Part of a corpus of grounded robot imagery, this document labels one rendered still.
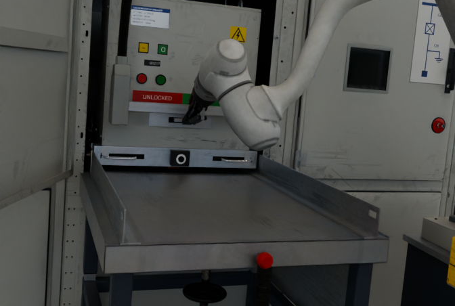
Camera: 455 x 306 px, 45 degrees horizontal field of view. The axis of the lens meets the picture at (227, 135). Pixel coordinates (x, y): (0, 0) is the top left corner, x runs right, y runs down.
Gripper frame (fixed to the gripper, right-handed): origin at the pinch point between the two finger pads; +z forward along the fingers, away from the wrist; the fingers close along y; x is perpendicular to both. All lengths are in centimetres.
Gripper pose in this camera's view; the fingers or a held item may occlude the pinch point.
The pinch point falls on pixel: (189, 118)
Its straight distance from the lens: 172.5
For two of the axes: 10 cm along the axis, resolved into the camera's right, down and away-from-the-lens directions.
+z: -3.2, 3.8, 8.7
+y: 0.9, 9.2, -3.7
